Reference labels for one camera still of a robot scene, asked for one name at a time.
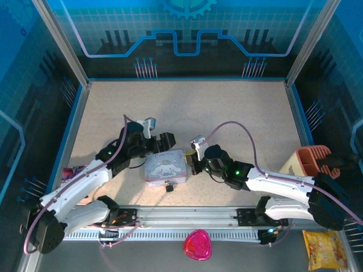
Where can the pastel cartoon tin box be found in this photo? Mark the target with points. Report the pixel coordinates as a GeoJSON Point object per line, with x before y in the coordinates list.
{"type": "Point", "coordinates": [164, 167]}

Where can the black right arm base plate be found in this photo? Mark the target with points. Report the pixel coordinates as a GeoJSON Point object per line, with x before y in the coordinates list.
{"type": "Point", "coordinates": [246, 216]}

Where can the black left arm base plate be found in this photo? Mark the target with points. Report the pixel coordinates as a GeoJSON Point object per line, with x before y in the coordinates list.
{"type": "Point", "coordinates": [129, 216]}

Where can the yellow snack bag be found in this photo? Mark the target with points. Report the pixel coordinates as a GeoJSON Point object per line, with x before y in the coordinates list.
{"type": "Point", "coordinates": [324, 249]}

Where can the purple snack packet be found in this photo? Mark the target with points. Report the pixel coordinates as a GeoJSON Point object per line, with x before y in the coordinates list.
{"type": "Point", "coordinates": [72, 173]}

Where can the aluminium table side rail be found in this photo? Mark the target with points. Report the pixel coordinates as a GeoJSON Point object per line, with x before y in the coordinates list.
{"type": "Point", "coordinates": [300, 127]}
{"type": "Point", "coordinates": [74, 127]}

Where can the yellow headed key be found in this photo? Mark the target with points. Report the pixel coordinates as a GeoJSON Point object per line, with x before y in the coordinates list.
{"type": "Point", "coordinates": [190, 153]}

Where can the aluminium mounting rail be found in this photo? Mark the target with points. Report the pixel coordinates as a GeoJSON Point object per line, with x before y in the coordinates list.
{"type": "Point", "coordinates": [187, 216]}

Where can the cream and orange utensil holder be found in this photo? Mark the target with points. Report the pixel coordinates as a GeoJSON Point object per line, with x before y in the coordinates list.
{"type": "Point", "coordinates": [306, 158]}

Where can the pink triangular plastic container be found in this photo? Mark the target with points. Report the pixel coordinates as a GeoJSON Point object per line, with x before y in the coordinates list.
{"type": "Point", "coordinates": [197, 245]}

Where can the aluminium frame post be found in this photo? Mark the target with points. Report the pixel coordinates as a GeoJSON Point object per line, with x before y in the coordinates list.
{"type": "Point", "coordinates": [61, 42]}
{"type": "Point", "coordinates": [309, 42]}

